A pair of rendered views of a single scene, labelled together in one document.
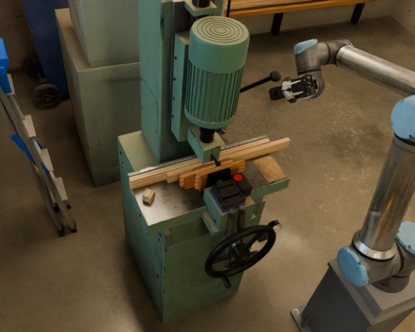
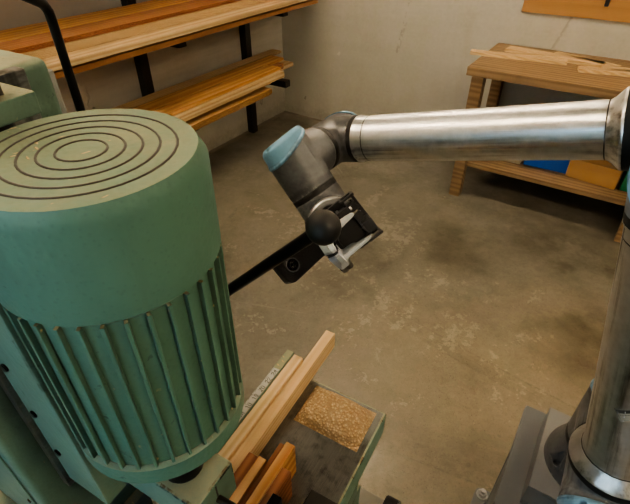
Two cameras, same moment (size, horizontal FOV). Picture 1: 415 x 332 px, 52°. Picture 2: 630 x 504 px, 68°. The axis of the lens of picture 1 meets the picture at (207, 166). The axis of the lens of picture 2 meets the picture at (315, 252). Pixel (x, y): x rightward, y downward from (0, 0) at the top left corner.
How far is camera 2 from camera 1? 0.90 m
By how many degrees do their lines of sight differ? 23
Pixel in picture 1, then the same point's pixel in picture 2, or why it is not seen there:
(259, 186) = (346, 477)
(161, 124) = (35, 482)
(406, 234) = not seen: outside the picture
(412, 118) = not seen: outside the picture
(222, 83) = (182, 330)
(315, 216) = (367, 398)
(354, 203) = (399, 347)
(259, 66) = not seen: hidden behind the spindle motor
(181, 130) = (100, 477)
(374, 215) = not seen: outside the picture
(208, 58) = (84, 277)
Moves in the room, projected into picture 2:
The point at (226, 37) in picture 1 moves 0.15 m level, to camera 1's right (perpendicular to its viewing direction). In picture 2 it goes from (120, 166) to (316, 124)
